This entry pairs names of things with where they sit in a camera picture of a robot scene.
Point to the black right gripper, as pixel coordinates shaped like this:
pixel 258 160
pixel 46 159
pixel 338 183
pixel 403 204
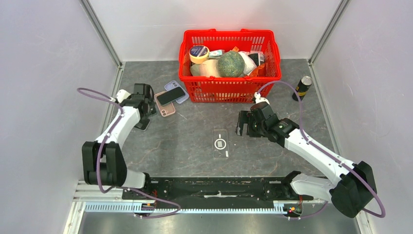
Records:
pixel 246 116

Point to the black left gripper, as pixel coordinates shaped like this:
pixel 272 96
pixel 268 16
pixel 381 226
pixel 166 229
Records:
pixel 149 101

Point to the pink phone case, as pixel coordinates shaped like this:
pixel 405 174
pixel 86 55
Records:
pixel 164 110

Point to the dark green smartphone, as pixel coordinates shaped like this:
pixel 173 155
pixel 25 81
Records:
pixel 171 95

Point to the clear magsafe phone case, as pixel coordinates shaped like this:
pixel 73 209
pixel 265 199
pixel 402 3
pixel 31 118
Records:
pixel 220 144

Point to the black smartphone silver edge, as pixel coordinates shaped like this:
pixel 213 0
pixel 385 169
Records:
pixel 142 124

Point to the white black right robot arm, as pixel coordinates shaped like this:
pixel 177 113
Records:
pixel 347 185

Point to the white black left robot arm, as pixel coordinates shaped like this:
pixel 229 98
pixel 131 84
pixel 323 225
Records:
pixel 102 158

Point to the lilac phone case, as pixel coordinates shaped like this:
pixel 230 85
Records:
pixel 173 84

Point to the orange snack packet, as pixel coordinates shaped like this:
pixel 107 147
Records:
pixel 259 71

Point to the black yellow drink can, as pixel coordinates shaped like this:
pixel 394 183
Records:
pixel 302 88

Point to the white plastic bag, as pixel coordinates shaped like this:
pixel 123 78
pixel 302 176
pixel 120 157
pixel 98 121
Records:
pixel 249 64

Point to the black white packet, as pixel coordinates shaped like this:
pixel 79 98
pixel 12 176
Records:
pixel 258 58

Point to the green patterned ball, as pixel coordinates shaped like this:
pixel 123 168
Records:
pixel 230 64

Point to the masking tape roll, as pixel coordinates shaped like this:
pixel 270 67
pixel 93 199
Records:
pixel 198 54

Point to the beige paper bag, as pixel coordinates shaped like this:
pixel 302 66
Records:
pixel 208 68

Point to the red plastic shopping basket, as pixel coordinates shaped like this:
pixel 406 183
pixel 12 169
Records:
pixel 238 89

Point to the small teal box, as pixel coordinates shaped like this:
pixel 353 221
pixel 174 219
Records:
pixel 215 54

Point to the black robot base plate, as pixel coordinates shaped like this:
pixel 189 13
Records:
pixel 222 192

